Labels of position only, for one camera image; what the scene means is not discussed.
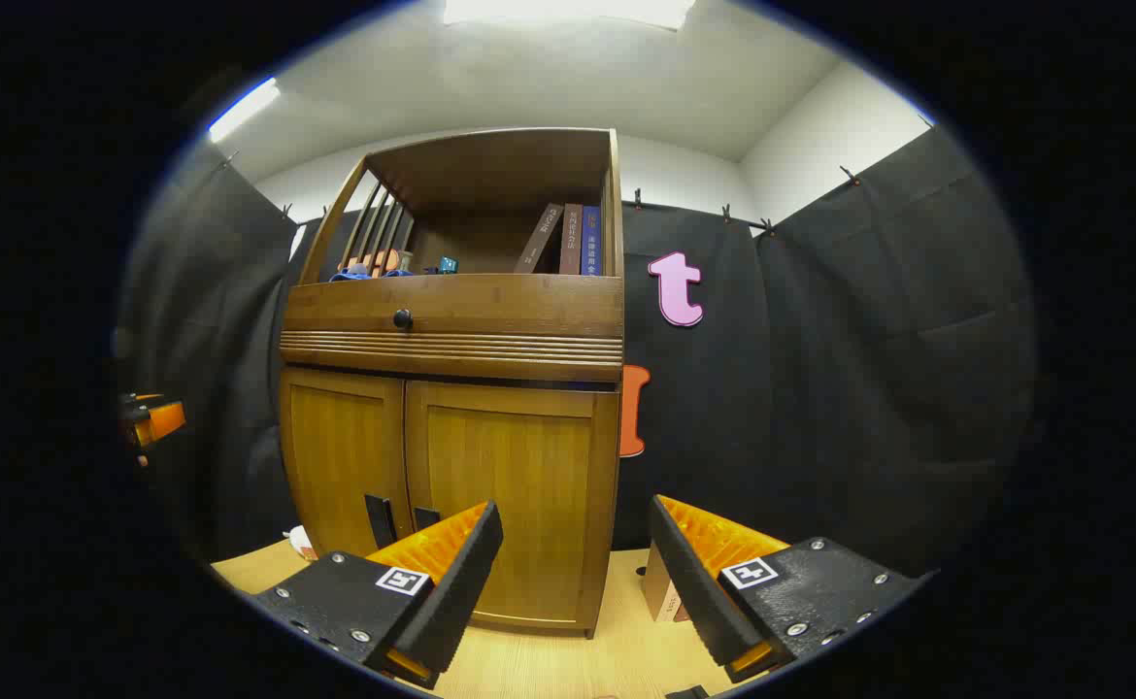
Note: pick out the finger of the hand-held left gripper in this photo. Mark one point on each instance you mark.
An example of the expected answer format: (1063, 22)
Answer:
(162, 419)

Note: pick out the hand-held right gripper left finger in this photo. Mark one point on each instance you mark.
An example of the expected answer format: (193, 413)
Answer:
(456, 592)

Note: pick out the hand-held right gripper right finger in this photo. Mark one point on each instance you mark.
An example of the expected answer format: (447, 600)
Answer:
(694, 582)

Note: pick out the wooden shoe cabinet door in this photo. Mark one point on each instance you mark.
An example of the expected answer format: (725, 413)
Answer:
(340, 456)
(519, 485)

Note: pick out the wooden double-door shoe cabinet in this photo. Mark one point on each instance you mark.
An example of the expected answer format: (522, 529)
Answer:
(490, 170)

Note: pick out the small cardboard box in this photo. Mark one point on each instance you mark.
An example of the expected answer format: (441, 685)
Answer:
(660, 587)

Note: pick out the white plush toy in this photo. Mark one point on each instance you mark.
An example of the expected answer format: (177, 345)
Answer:
(302, 542)

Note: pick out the black backdrop cloth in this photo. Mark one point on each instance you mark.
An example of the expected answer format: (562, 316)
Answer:
(820, 388)

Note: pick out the blue cloth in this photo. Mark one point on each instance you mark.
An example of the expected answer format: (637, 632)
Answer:
(350, 276)

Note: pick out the round black drawer knob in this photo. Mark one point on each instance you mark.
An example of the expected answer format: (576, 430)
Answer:
(403, 318)

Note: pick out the orange toy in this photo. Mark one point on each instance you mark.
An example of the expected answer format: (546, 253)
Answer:
(374, 260)

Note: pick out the wooden drawer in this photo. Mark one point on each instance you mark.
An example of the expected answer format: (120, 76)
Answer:
(510, 306)

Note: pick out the small ceiling light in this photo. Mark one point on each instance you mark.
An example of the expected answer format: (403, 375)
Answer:
(243, 109)

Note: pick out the small teal item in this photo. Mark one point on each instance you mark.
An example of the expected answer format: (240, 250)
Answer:
(448, 264)

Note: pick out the blue book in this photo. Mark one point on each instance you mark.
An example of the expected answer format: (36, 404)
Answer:
(590, 243)

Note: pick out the dark red book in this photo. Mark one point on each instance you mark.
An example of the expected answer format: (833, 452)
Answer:
(571, 241)

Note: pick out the brown book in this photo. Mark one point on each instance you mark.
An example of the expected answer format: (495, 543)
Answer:
(539, 238)

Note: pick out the large ceiling light panel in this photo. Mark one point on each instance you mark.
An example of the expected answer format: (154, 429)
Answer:
(568, 10)

